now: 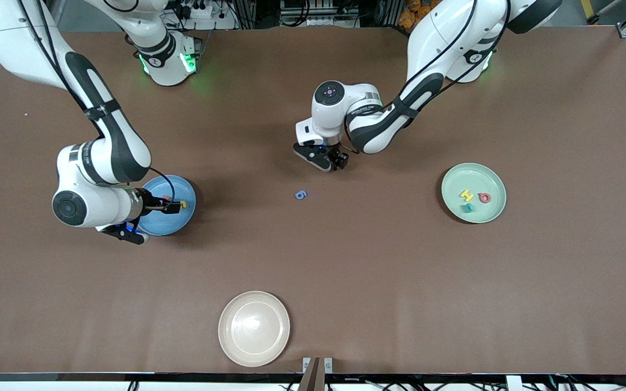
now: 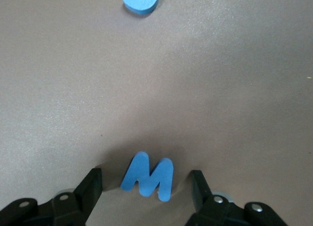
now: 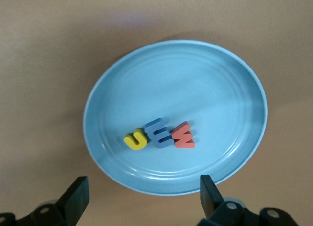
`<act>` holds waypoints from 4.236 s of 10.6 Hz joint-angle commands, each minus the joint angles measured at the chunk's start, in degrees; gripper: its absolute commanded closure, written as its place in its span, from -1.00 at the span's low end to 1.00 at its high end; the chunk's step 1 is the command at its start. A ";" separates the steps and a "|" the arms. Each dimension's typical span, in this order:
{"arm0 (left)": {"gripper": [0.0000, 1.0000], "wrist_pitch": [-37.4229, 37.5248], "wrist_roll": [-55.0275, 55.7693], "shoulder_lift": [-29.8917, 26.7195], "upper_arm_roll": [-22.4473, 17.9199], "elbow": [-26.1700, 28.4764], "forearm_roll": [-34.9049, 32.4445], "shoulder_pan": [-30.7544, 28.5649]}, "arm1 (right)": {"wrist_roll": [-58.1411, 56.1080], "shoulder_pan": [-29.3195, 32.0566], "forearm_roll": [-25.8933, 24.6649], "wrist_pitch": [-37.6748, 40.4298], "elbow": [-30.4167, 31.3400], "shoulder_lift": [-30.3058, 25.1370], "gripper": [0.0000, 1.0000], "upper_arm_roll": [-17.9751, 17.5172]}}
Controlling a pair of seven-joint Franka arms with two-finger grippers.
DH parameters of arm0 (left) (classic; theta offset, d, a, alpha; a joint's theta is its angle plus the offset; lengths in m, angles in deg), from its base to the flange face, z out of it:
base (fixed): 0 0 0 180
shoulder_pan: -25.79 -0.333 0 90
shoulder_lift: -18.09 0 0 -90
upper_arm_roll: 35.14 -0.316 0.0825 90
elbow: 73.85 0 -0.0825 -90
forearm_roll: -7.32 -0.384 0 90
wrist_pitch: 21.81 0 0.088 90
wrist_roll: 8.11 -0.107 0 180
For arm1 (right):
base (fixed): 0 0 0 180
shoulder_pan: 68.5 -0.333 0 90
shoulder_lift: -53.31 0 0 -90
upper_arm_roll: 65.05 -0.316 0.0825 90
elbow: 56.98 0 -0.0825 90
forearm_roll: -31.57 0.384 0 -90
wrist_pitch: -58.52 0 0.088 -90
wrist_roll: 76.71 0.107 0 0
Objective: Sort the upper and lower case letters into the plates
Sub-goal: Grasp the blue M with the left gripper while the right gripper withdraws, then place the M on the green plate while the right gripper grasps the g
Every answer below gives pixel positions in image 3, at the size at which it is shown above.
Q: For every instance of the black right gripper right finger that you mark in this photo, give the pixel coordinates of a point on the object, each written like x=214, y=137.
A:
x=210, y=201

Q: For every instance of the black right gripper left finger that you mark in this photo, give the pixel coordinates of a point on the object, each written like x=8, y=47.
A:
x=75, y=201

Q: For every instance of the red foam letter w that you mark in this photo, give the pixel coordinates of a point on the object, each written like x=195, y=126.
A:
x=183, y=144

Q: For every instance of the yellow foam letter u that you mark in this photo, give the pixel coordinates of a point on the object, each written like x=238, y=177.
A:
x=133, y=144

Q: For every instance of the blue foam letter m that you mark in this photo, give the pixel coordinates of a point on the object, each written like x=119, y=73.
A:
x=152, y=135

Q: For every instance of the blue plate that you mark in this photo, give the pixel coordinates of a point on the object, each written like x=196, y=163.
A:
x=183, y=89

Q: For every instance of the brown table cover sheet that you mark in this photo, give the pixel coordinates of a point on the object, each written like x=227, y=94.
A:
x=36, y=64

